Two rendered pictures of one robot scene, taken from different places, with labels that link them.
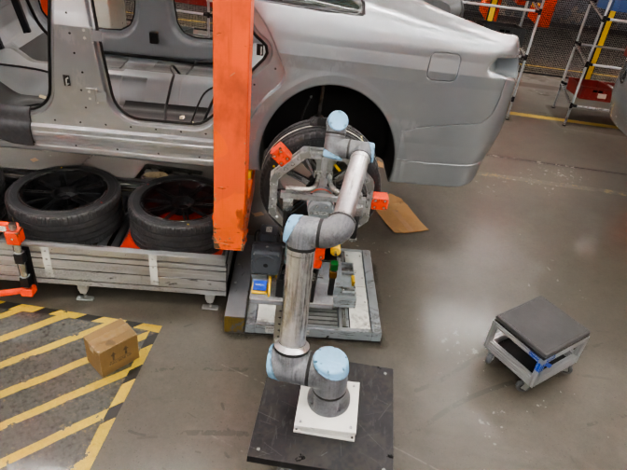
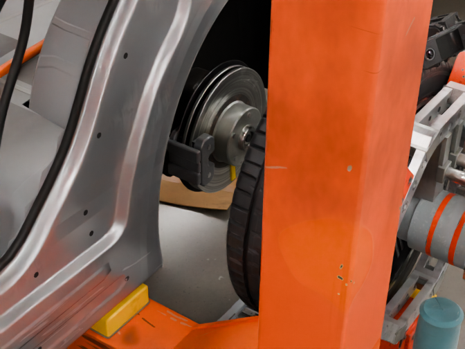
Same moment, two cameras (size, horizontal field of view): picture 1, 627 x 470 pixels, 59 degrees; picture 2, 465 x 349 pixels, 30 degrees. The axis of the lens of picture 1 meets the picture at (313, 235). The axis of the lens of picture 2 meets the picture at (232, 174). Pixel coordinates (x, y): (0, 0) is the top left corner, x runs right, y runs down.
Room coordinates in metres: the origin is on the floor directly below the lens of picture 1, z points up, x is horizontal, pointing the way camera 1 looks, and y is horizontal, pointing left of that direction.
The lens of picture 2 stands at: (1.96, 1.39, 1.98)
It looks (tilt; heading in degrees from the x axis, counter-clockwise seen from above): 35 degrees down; 308
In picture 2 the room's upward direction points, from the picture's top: 1 degrees clockwise
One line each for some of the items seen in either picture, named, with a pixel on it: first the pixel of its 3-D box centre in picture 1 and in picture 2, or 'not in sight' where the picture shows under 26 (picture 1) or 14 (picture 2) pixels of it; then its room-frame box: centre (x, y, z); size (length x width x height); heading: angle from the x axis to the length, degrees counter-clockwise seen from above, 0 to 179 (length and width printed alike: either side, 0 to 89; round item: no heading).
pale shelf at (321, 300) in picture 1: (292, 293); not in sight; (2.22, 0.08, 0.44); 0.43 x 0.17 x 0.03; 94
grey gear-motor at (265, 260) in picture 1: (267, 253); not in sight; (2.78, 0.27, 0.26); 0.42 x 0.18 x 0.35; 4
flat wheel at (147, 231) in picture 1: (183, 214); not in sight; (2.91, 0.83, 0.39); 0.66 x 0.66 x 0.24
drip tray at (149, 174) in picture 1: (167, 180); not in sight; (3.95, 1.25, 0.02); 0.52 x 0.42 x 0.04; 88
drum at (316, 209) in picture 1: (320, 203); (454, 229); (2.47, -0.02, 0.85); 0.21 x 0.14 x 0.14; 4
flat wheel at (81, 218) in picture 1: (66, 205); not in sight; (2.86, 1.56, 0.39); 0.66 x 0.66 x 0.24
